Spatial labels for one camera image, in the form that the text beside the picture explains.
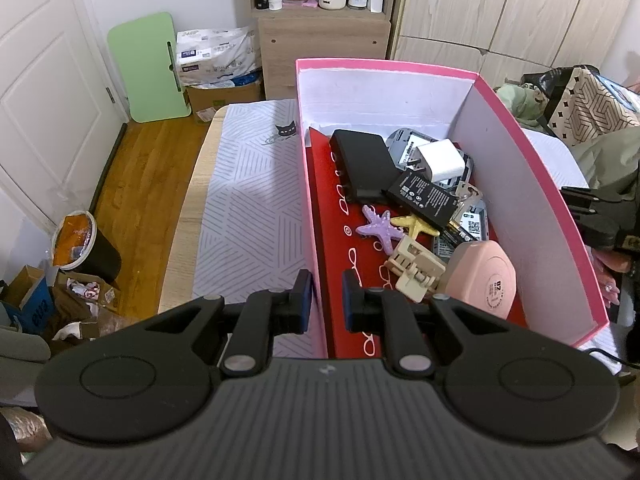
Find wooden open shelf unit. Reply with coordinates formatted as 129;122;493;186
252;0;395;100

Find light wood wardrobe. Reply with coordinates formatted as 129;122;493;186
390;0;631;86

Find white room door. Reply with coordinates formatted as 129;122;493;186
1;0;126;231

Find green folding board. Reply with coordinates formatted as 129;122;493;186
107;12;191;122

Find white pocket wifi device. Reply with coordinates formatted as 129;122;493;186
432;200;489;262

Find grey pocket router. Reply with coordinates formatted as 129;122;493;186
385;128;473;188

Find red patterned box liner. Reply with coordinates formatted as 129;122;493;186
304;127;528;360

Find black phone battery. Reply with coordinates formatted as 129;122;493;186
386;170;458;230

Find olive green padded jacket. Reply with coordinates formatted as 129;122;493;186
570;127;640;196

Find pink gold square case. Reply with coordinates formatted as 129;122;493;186
437;240;516;320

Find purple starfish clip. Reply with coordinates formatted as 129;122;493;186
356;205;405;256

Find silver key bunch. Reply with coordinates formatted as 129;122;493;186
451;181;483;222

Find black trash bin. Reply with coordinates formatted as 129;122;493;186
51;210;122;283

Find white patterned tablecloth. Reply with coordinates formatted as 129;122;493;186
192;97;329;360

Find patterned tote bag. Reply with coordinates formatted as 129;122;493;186
521;65;639;146

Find pink cardboard box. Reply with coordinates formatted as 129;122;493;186
295;58;608;348

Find white charger cube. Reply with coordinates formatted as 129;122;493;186
414;139;465;182

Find yellow starfish clip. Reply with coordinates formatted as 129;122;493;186
390;214;440;240

